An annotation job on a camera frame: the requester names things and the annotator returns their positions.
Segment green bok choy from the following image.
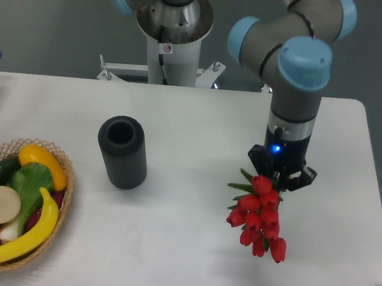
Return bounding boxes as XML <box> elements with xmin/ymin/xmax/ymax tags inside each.
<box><xmin>0</xmin><ymin>162</ymin><xmax>53</xmax><ymax>243</ymax></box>

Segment red tulip bouquet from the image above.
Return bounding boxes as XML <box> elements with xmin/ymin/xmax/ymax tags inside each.
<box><xmin>226</xmin><ymin>169</ymin><xmax>287</xmax><ymax>263</ymax></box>

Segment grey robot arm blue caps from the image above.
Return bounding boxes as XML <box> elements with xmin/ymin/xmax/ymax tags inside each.
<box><xmin>110</xmin><ymin>0</ymin><xmax>357</xmax><ymax>191</ymax></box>

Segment yellow banana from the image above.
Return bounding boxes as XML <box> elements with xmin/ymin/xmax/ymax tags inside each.
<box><xmin>0</xmin><ymin>187</ymin><xmax>59</xmax><ymax>264</ymax></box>

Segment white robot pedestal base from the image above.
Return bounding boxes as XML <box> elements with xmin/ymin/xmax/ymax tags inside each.
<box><xmin>98</xmin><ymin>0</ymin><xmax>226</xmax><ymax>89</ymax></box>

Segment beige round disc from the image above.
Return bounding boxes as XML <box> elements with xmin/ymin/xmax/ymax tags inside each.
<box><xmin>0</xmin><ymin>186</ymin><xmax>21</xmax><ymax>224</ymax></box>

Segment purple eggplant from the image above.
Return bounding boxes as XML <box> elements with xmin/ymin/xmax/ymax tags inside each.
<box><xmin>24</xmin><ymin>192</ymin><xmax>64</xmax><ymax>233</ymax></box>

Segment dark grey ribbed vase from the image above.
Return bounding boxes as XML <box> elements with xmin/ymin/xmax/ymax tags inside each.
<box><xmin>97</xmin><ymin>115</ymin><xmax>147</xmax><ymax>190</ymax></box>

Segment woven wicker basket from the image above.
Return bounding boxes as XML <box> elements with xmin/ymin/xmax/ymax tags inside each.
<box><xmin>0</xmin><ymin>138</ymin><xmax>74</xmax><ymax>272</ymax></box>

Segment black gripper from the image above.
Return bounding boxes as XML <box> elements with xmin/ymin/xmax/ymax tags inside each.
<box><xmin>248</xmin><ymin>127</ymin><xmax>317</xmax><ymax>192</ymax></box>

